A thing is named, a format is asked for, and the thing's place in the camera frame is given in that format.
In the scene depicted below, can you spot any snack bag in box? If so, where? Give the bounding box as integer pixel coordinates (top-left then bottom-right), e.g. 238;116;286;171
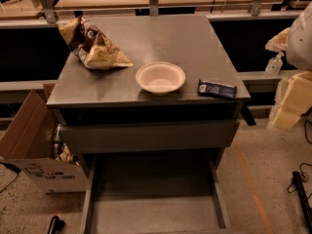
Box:
56;142;79;165

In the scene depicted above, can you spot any grey drawer cabinet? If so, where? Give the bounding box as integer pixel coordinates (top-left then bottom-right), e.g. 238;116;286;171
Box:
47;15;250;162

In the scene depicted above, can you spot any grey middle drawer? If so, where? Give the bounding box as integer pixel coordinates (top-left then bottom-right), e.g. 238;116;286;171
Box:
60;120;239;154

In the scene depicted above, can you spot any metal can in box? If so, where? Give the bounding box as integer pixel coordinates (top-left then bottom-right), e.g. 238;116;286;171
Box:
52;124;62;158

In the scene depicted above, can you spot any open cardboard box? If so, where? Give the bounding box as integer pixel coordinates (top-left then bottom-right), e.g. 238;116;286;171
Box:
0;90;88;193

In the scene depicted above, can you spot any white paper bowl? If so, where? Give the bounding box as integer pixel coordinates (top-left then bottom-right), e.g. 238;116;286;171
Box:
136;61;186;96

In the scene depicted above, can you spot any black power strip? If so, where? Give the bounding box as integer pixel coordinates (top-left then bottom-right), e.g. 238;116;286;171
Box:
292;172;312;234

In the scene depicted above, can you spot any black cable on floor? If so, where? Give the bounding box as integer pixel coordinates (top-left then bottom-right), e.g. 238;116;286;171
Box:
287;118;312;194

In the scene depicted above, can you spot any brown crumpled chip bag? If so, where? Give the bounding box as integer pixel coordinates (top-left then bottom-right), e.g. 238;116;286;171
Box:
58;16;133;70

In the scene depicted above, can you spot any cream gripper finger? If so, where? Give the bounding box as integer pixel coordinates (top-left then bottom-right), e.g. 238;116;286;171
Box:
272;71;312;130
265;27;290;53

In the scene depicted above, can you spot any metal railing frame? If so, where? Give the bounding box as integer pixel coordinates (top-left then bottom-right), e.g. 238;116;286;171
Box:
0;0;311;28

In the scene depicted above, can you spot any black cable at left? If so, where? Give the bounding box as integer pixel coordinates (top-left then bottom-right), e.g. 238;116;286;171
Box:
0;160;22;194

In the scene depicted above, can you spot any clear sanitizer pump bottle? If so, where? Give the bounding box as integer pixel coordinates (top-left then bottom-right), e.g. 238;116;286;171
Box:
265;52;284;75

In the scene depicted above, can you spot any black object on floor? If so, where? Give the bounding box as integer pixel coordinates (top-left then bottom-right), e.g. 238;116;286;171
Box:
47;215;65;234

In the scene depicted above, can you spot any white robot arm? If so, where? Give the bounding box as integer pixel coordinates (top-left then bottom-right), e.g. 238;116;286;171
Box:
265;2;312;130

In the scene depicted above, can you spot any dark blue rxbar wrapper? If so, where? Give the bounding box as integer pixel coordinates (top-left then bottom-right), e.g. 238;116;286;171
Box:
197;80;237;99

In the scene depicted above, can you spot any grey open bottom drawer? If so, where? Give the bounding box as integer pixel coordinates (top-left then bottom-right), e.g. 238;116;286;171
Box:
79;151;232;234

